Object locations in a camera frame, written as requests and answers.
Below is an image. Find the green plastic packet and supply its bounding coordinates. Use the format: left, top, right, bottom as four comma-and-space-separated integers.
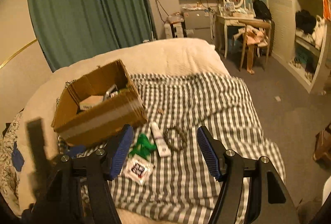
128, 133, 157, 160

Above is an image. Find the white QR code sachet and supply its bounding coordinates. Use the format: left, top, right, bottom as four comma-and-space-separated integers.
122, 155, 154, 185

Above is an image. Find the silver foil packet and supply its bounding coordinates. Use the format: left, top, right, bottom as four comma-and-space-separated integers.
103, 84, 128, 101

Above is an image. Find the brown cardboard box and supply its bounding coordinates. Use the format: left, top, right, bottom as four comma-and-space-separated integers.
52, 60, 147, 146

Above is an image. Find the white dressing table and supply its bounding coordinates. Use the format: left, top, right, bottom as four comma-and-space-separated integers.
216, 11, 272, 58

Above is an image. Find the checkered grey white cloth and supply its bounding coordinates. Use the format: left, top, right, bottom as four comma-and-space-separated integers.
56, 72, 287, 224

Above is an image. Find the white tube with cap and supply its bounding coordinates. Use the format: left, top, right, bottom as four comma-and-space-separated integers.
150, 122, 171, 158

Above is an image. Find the floral patterned pillow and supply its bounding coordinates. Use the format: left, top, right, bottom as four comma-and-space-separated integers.
1, 112, 22, 217

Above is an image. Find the black backpack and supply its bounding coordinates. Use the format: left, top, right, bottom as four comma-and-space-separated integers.
252, 0, 272, 20

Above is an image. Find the black hair tie ring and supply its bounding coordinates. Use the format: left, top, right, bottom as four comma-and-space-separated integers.
163, 125, 188, 152

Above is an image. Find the grey cabinet under television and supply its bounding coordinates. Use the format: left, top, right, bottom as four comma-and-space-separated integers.
182, 9, 213, 44

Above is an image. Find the white open shelf unit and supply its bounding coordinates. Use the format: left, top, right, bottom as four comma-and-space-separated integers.
268, 0, 330, 94

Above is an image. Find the wooden chair with clothes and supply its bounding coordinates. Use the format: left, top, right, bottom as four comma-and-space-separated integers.
235, 19, 272, 75

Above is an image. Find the brown bag on floor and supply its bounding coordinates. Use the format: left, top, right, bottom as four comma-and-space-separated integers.
313, 123, 331, 167

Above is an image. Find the teal green curtain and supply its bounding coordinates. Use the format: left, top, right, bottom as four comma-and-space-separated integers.
28, 0, 158, 71

